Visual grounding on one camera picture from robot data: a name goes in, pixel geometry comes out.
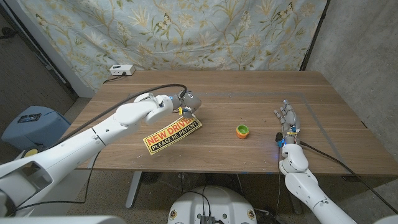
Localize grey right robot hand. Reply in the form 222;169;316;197
273;99;301;146

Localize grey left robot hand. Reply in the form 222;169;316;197
178;90;203;119

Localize yellow new driver bumper sticker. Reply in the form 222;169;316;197
142;115;203;156

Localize small orange green cup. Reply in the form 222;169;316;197
235;124;250;139

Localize floral light blue backdrop cloth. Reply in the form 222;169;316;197
18;0;329;93

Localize white power strip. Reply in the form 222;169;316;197
109;64;136;77

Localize black round object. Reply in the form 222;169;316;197
141;171;163;185

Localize black backdrop stand pole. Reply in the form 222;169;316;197
300;0;330;71

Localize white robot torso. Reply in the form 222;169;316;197
167;185;258;224

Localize blue grey stool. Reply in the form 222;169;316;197
1;105;72;152

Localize black curved object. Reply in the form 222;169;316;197
0;27;17;40

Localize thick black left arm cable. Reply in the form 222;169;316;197
46;83;188;150

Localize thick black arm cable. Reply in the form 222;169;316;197
299;140;398;215
46;83;188;150

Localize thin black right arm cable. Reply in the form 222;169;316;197
274;147;282;224

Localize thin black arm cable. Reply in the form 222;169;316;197
274;147;282;224
12;151;101;215

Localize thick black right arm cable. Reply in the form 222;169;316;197
299;140;398;215

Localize black power strip cord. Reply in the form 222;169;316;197
102;72;127;84

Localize black torso cable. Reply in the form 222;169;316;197
185;185;213;216

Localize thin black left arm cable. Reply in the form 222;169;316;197
12;151;101;215

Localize light grey frame bar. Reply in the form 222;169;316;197
4;0;96;98

